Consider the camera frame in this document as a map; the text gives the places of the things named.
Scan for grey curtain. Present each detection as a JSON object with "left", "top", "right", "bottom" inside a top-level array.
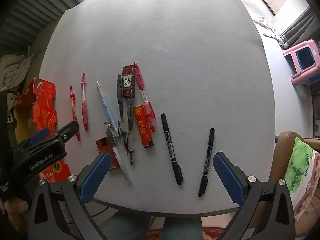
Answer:
[{"left": 279, "top": 7, "right": 318, "bottom": 45}]

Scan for thin black marker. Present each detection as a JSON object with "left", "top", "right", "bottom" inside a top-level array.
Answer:
[{"left": 198, "top": 128, "right": 215, "bottom": 197}]

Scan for red pen with white label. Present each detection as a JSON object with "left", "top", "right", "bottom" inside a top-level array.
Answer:
[{"left": 80, "top": 73, "right": 89, "bottom": 132}]

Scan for brown chair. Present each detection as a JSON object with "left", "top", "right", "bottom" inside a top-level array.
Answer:
[{"left": 269, "top": 131, "right": 320, "bottom": 230}]

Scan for beige garment with buttons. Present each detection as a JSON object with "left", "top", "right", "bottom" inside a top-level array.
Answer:
[{"left": 5, "top": 92, "right": 17, "bottom": 125}]

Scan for beige sofa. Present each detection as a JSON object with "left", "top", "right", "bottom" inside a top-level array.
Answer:
[{"left": 24, "top": 21, "right": 60, "bottom": 80}]

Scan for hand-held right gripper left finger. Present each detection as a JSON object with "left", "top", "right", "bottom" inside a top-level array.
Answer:
[{"left": 27, "top": 151, "right": 112, "bottom": 240}]

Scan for person's left hand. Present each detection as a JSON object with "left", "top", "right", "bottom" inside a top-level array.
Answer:
[{"left": 5, "top": 197, "right": 29, "bottom": 215}]

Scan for red gold small box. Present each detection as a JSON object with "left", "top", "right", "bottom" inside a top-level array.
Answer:
[{"left": 134, "top": 106, "right": 155, "bottom": 148}]

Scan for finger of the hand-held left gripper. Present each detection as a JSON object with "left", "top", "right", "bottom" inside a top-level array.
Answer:
[
  {"left": 57, "top": 121, "right": 80, "bottom": 145},
  {"left": 17, "top": 127, "right": 51, "bottom": 151}
]

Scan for black red printed card pack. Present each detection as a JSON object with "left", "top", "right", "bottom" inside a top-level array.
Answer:
[{"left": 122, "top": 65, "right": 136, "bottom": 98}]

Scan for grey pen with yellow band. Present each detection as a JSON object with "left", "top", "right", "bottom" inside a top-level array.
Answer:
[{"left": 125, "top": 97, "right": 135, "bottom": 166}]

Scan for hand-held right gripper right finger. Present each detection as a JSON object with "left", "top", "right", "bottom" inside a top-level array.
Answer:
[{"left": 212, "top": 151, "right": 297, "bottom": 240}]

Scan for person's blue jeans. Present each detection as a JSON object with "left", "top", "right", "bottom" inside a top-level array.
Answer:
[{"left": 100, "top": 211, "right": 203, "bottom": 240}]

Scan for pink red pen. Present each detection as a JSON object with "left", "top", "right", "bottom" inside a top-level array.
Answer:
[{"left": 133, "top": 62, "right": 156, "bottom": 132}]

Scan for white cloth pile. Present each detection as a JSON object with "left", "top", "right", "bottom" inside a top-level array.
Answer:
[{"left": 0, "top": 54, "right": 35, "bottom": 90}]

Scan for red patterned rug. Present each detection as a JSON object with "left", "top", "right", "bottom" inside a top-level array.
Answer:
[{"left": 145, "top": 226, "right": 225, "bottom": 240}]

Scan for small red pen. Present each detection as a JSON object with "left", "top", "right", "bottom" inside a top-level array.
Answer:
[{"left": 69, "top": 86, "right": 81, "bottom": 142}]

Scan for green floral cushion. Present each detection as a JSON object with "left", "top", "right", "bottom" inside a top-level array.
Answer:
[{"left": 284, "top": 137, "right": 320, "bottom": 222}]

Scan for red small box black window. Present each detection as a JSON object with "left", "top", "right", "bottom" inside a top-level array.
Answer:
[{"left": 95, "top": 137, "right": 120, "bottom": 170}]

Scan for pink plastic stool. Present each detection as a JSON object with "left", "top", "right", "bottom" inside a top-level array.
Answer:
[{"left": 282, "top": 39, "right": 320, "bottom": 85}]

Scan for white patterned cloth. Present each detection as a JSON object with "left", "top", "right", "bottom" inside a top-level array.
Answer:
[{"left": 254, "top": 16, "right": 280, "bottom": 39}]

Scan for light blue pen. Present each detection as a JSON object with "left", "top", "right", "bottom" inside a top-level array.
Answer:
[{"left": 96, "top": 81, "right": 122, "bottom": 138}]

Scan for thick black marker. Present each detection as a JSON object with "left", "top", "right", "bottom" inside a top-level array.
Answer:
[{"left": 160, "top": 113, "right": 184, "bottom": 186}]

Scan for silver white pen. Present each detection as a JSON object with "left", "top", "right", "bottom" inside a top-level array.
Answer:
[{"left": 104, "top": 121, "right": 133, "bottom": 184}]

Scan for red cardboard box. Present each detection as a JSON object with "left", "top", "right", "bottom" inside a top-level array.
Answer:
[{"left": 14, "top": 77, "right": 72, "bottom": 183}]

